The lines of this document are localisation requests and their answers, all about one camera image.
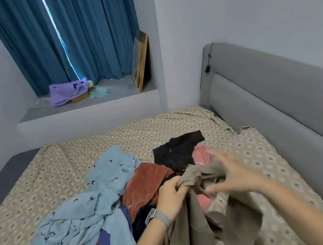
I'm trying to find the grey upholstered headboard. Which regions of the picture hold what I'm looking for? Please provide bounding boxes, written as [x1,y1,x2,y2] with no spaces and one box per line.
[189,23,323,245]

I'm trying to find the grey band wristwatch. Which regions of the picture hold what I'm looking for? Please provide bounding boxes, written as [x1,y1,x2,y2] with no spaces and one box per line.
[142,204,175,233]

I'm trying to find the clear plastic bag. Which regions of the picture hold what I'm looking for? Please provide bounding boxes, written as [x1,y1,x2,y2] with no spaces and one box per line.
[34,95,53,109]

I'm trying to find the light blue fleece garment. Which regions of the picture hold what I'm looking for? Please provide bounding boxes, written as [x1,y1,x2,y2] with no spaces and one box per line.
[100,204,138,245]

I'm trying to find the leaning wooden picture frames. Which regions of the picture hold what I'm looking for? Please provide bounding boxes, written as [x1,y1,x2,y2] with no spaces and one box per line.
[124,28,159,94]

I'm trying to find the olive green trousers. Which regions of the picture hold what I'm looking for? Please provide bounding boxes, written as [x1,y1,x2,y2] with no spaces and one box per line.
[144,153,269,245]

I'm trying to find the light blue fleece pajama pants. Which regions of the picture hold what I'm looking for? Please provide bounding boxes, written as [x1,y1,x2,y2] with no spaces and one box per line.
[0,140,156,245]

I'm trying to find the teal small item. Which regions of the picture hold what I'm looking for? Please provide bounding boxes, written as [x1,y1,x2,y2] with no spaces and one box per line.
[88,84,112,101]

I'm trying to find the pink shirt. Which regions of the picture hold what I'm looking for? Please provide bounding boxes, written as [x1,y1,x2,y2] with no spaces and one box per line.
[187,143,223,212]

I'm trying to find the rust brown garment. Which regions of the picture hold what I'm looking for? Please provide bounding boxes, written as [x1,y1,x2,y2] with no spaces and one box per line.
[116,157,183,223]

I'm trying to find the bed with patterned beige sheet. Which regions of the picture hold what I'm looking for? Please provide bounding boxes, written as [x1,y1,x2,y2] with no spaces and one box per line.
[0,24,323,245]

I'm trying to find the person's right hand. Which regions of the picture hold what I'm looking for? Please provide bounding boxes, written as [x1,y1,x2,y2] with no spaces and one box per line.
[198,141,274,203]

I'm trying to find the blue curtain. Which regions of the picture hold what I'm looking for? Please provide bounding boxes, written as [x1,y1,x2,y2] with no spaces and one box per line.
[0,0,149,104]

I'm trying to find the black garment yellow print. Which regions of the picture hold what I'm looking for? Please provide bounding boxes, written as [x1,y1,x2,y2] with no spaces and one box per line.
[150,129,212,179]

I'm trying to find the person's left hand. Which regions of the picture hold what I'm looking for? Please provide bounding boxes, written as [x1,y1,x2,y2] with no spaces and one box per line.
[151,174,195,223]

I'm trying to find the patterned beige pillow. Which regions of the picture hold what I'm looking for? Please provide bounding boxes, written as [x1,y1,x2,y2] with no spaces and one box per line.
[213,113,323,245]

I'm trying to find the person's right forearm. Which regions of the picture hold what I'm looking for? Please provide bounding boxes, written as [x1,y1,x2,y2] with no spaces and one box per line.
[256,167,323,245]

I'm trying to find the purple cloth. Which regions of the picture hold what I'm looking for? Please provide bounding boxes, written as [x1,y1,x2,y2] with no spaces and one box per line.
[48,77,92,108]

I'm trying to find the small wooden box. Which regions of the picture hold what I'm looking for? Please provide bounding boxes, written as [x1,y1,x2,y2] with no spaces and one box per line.
[71,91,92,104]

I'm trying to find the black cable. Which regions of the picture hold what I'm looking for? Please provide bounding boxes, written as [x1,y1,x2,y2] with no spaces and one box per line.
[199,44,219,75]

